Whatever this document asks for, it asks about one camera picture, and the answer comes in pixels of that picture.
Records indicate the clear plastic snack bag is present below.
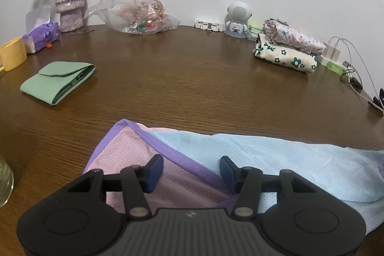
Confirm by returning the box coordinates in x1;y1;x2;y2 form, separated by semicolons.
85;0;180;35

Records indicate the white charging cable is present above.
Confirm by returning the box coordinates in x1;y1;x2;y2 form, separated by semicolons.
328;36;384;113

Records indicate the green fabric pouch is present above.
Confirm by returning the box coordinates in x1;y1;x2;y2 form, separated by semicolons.
20;61;96;106

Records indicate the pink blue purple mesh garment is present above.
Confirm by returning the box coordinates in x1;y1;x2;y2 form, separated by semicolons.
85;119;383;232

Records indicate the black phone holder stand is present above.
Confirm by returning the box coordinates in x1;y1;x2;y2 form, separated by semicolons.
368;88;384;113

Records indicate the green transparent box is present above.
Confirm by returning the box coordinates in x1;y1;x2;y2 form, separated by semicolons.
326;60;347;76

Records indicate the white letter block ornament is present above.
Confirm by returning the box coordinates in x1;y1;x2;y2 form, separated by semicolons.
194;19;224;32

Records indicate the white pink-flower folded cloth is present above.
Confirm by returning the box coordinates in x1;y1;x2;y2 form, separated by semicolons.
263;19;325;55

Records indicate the cream green-flower folded cloth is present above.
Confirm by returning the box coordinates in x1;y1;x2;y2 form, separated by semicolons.
252;33;318;73

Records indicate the yellow mug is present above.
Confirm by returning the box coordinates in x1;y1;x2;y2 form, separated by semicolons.
0;37;27;72

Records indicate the white power strip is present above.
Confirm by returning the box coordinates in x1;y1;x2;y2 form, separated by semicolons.
316;55;342;66

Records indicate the right white charger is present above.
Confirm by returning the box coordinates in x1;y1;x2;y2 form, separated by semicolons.
330;47;340;62

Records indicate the white astronaut figure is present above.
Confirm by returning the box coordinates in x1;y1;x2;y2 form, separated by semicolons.
224;1;252;39

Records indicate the white charger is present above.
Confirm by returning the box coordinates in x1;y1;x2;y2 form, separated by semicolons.
322;42;334;58
330;47;340;62

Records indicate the black cable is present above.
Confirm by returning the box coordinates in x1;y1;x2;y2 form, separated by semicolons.
340;69;365;93

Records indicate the clear drinking glass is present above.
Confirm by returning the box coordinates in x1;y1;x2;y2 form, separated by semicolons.
0;157;14;207

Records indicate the purple tissue box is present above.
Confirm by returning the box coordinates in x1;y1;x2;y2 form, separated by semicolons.
22;5;60;54

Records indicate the left white charger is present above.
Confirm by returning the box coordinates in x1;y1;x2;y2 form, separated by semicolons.
322;42;334;58

